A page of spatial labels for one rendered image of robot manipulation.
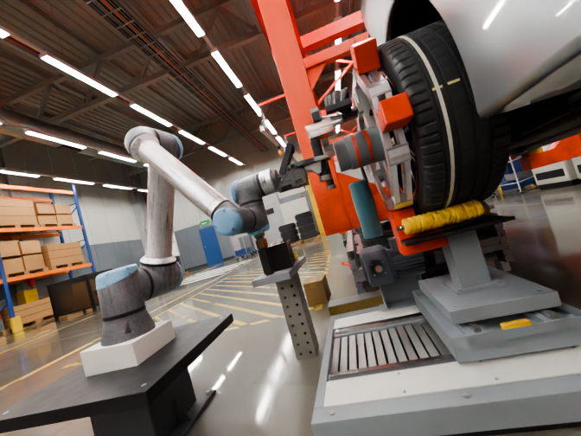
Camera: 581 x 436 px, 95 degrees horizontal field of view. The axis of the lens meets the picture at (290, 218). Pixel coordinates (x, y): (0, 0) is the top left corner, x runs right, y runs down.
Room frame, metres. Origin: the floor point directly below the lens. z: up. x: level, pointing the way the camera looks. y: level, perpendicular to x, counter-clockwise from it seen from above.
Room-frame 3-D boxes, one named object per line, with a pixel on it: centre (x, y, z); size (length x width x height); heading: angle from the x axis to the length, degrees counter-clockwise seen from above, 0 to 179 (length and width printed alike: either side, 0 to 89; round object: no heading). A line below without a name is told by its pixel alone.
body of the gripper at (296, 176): (0.97, -0.04, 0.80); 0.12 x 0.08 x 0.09; 78
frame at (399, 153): (1.06, -0.43, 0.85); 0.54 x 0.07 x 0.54; 168
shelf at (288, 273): (1.33, 0.11, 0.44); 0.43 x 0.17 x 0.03; 168
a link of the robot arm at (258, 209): (0.99, 0.13, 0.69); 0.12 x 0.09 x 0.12; 156
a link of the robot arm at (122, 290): (1.09, 0.74, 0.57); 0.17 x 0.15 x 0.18; 156
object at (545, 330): (1.02, -0.59, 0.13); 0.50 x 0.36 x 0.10; 168
